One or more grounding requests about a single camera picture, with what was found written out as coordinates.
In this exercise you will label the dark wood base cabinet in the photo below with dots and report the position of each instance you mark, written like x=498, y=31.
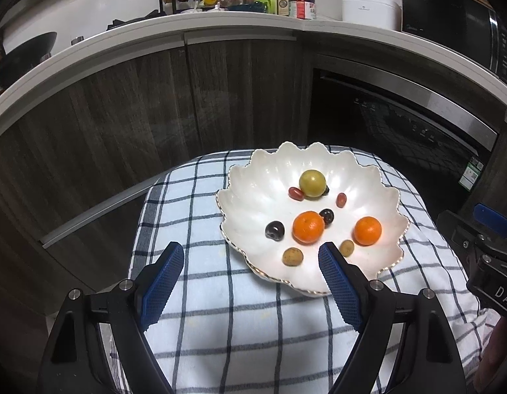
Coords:
x=114, y=111

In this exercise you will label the built-in black oven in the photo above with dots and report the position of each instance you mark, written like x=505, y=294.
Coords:
x=351, y=123

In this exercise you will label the brown longan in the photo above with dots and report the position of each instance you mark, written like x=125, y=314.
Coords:
x=292, y=257
x=347, y=248

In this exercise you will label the white dark-checked cloth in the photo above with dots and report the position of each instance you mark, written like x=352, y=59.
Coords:
x=204, y=221

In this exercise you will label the small black knob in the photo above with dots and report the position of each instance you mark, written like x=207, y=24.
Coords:
x=76, y=40

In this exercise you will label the black wok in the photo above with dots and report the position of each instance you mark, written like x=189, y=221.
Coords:
x=27, y=53

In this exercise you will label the green plastic cup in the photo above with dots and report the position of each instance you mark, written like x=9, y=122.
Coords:
x=265, y=3

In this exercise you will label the orange tangerine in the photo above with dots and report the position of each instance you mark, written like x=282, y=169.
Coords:
x=367, y=231
x=308, y=227

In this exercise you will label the white kitchen countertop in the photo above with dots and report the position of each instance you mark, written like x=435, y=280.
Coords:
x=237, y=22

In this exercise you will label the dark blue bowl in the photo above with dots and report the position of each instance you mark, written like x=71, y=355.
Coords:
x=245, y=7

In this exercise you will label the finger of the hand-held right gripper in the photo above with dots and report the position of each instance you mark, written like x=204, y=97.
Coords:
x=491, y=217
x=462, y=234

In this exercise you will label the white rice cooker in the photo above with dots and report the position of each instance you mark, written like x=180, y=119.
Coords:
x=370, y=10

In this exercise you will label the red grape tomato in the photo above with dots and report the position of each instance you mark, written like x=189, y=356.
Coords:
x=296, y=193
x=341, y=200

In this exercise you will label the person's right hand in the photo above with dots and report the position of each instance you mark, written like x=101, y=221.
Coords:
x=497, y=361

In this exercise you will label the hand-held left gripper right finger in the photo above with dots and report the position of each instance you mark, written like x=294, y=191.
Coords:
x=339, y=287

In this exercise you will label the white scalloped ceramic bowl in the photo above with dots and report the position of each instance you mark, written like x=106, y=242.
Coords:
x=253, y=197

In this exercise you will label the yellow-green round citrus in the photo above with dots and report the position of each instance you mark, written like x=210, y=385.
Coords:
x=312, y=183

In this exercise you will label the green white label sticker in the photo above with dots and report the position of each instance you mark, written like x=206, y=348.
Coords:
x=471, y=172

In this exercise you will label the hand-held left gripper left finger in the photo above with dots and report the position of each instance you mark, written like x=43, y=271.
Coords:
x=163, y=287

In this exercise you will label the black folded cloth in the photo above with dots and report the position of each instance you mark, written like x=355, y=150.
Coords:
x=130, y=21

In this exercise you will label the black microwave oven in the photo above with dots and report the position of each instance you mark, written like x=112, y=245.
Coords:
x=442, y=12

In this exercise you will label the dark grape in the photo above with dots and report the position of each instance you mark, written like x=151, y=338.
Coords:
x=327, y=216

